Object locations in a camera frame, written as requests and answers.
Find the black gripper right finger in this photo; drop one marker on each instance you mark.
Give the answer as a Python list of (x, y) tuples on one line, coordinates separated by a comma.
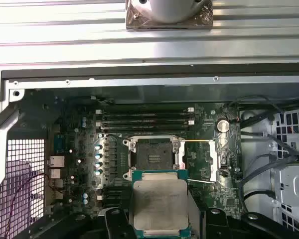
[(215, 224)]

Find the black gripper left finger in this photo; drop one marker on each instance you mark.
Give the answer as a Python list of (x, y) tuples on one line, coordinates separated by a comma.
[(114, 224)]

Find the silver-topped green CPU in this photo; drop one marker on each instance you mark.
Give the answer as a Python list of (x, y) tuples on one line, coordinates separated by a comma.
[(159, 204)]

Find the metal socket cover frame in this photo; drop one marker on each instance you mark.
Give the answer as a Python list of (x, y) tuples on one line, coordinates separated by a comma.
[(213, 161)]

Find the black RAM slot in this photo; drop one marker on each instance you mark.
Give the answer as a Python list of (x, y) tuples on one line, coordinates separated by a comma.
[(144, 128), (113, 189), (113, 196), (144, 122), (144, 115), (144, 108)]

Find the CPU socket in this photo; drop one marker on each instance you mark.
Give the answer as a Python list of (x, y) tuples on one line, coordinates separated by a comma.
[(153, 154)]

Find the silver port block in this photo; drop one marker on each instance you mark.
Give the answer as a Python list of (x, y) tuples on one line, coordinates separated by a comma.
[(56, 161), (56, 174)]

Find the silver metal drive cage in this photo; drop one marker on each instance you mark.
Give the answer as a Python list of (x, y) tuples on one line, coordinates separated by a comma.
[(294, 179)]

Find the silver coin battery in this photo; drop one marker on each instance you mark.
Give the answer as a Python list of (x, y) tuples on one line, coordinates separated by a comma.
[(223, 125)]

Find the green motherboard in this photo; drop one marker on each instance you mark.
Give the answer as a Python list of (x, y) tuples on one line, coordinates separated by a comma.
[(201, 117)]

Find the open black PC case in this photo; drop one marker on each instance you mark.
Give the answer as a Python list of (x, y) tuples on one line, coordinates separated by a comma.
[(64, 82)]

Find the brown square base plate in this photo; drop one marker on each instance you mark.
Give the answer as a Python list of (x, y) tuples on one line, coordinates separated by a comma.
[(134, 23)]

